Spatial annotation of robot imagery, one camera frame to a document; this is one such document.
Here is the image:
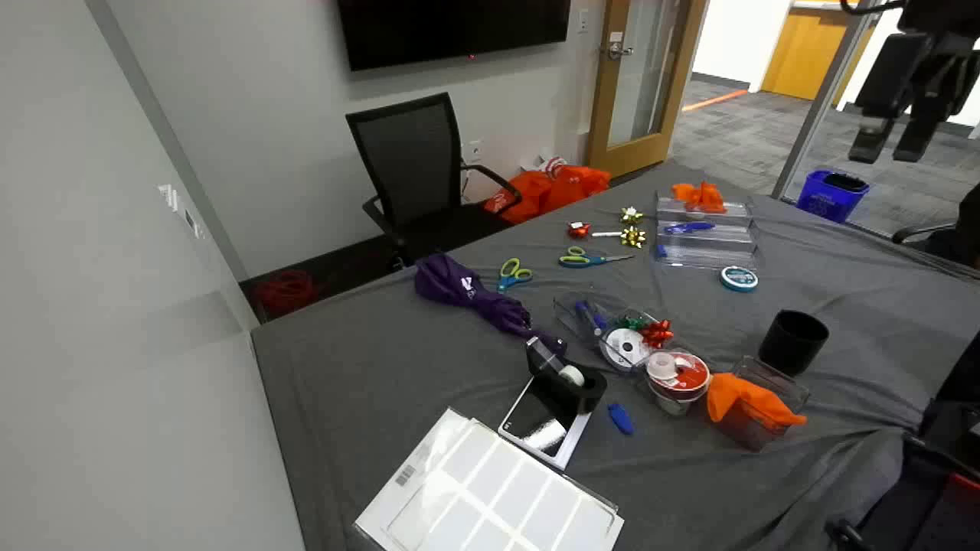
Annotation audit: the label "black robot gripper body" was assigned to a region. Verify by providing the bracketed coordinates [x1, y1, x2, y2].
[854, 0, 980, 127]

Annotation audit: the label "black cup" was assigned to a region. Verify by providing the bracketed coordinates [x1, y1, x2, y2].
[756, 307, 832, 380]

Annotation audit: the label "blue object on stand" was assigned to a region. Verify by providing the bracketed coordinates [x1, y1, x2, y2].
[658, 218, 718, 238]

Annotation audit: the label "blue recycling bin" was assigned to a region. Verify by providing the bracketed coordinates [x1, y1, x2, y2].
[794, 168, 874, 226]

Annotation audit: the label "orange cloth on stand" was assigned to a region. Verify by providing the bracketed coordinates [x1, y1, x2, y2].
[668, 181, 730, 218]

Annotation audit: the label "blue tape roll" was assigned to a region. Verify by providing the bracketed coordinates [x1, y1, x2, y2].
[718, 263, 762, 295]

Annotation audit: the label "clear plastic container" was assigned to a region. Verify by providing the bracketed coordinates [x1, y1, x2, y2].
[648, 189, 762, 271]
[710, 351, 816, 453]

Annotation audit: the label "wooden glass door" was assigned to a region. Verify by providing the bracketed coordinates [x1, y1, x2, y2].
[585, 0, 710, 181]

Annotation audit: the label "shiny red bow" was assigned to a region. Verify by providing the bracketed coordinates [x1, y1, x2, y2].
[641, 315, 679, 351]

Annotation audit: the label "orange cloth in container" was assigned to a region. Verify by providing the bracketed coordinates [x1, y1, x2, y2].
[706, 371, 809, 430]

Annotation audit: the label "red white tape bowl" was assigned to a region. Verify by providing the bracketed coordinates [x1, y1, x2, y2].
[644, 347, 718, 410]

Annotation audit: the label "clear plastic bag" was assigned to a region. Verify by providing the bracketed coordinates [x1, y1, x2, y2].
[554, 289, 682, 376]

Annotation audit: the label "white ribbon spool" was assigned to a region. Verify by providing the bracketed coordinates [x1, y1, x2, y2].
[596, 325, 657, 372]

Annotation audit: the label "orange fabric pile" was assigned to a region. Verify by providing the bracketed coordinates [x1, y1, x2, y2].
[481, 162, 616, 226]

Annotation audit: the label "blue marker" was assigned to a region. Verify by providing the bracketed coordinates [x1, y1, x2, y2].
[573, 297, 612, 341]

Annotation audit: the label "black chair with red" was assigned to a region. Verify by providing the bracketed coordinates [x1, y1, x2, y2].
[825, 334, 980, 551]

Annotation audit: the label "small blue clip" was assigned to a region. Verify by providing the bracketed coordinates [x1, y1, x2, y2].
[603, 397, 638, 439]

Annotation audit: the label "small blue green scissors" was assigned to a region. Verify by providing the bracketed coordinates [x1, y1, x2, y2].
[492, 255, 535, 295]

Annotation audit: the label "black tape dispenser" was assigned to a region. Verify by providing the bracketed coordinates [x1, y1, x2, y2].
[521, 334, 612, 430]

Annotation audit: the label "grey tablecloth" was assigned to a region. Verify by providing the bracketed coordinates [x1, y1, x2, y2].
[247, 158, 980, 551]

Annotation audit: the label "purple cloth bundle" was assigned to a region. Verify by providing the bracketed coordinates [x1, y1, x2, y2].
[411, 249, 539, 338]

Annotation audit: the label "black screen tablet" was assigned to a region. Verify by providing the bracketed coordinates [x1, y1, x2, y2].
[492, 372, 596, 475]

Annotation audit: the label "black office chair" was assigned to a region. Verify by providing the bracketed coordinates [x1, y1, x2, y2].
[343, 87, 528, 266]

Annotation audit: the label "green handled scissors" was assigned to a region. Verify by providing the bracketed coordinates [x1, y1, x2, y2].
[554, 240, 638, 271]

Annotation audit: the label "black wall television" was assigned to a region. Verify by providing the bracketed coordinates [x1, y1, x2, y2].
[334, 0, 573, 72]

